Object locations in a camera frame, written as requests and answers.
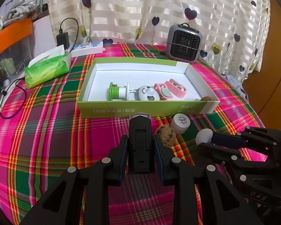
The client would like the black cable on table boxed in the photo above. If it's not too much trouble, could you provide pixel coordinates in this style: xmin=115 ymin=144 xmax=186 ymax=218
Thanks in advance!
xmin=0 ymin=77 xmax=28 ymax=119

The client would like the green white spool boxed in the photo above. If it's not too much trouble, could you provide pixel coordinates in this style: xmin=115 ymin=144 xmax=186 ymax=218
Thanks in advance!
xmin=108 ymin=82 xmax=129 ymax=101

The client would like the white blue power strip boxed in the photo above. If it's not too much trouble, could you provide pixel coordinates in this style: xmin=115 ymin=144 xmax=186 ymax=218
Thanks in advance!
xmin=68 ymin=42 xmax=104 ymax=57

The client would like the green white cardboard box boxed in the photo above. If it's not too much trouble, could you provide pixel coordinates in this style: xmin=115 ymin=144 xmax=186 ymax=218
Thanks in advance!
xmin=77 ymin=57 xmax=220 ymax=118

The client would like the white panda round gadget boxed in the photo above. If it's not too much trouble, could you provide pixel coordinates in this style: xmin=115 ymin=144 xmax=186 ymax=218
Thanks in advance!
xmin=138 ymin=85 xmax=160 ymax=101

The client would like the black power adapter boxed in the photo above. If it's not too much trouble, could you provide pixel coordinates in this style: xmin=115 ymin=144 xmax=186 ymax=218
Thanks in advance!
xmin=56 ymin=29 xmax=69 ymax=50

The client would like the black rectangular device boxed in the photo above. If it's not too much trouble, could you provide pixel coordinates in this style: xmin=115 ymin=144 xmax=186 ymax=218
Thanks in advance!
xmin=128 ymin=113 xmax=155 ymax=174

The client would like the white mushroom shaped plug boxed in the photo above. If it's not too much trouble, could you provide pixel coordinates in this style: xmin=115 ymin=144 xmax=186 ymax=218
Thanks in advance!
xmin=195 ymin=128 xmax=213 ymax=145

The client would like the grey mini heater fan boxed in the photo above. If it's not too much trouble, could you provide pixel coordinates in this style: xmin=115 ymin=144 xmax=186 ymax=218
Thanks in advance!
xmin=165 ymin=23 xmax=202 ymax=64

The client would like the orange storage bin lid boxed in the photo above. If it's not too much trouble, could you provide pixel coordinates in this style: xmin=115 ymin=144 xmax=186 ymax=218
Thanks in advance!
xmin=0 ymin=18 xmax=33 ymax=54

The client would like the wooden cabinet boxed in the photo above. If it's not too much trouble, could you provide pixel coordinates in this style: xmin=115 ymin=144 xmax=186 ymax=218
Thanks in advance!
xmin=243 ymin=0 xmax=281 ymax=130

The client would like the brown walnut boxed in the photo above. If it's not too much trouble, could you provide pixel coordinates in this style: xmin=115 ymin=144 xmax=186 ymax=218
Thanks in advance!
xmin=155 ymin=125 xmax=176 ymax=148
xmin=200 ymin=96 xmax=212 ymax=101

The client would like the plaid tablecloth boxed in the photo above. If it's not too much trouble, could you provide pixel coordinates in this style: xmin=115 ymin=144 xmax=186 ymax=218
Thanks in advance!
xmin=0 ymin=44 xmax=264 ymax=224

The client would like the green tissue pack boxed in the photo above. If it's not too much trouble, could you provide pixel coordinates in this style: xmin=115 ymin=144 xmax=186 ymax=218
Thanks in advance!
xmin=25 ymin=45 xmax=71 ymax=89

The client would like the pink green clip case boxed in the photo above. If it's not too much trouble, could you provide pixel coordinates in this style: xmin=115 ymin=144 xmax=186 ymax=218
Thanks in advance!
xmin=153 ymin=83 xmax=173 ymax=101

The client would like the clear plastic storage bin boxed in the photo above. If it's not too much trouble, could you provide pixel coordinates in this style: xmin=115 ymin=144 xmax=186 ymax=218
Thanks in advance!
xmin=0 ymin=36 xmax=32 ymax=84

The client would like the pink nail clipper case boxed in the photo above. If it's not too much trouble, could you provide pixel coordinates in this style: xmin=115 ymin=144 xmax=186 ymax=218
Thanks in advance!
xmin=165 ymin=79 xmax=187 ymax=99

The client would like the heart pattern curtain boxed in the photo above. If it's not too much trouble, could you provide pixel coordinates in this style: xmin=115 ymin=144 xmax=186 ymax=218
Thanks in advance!
xmin=48 ymin=0 xmax=271 ymax=81

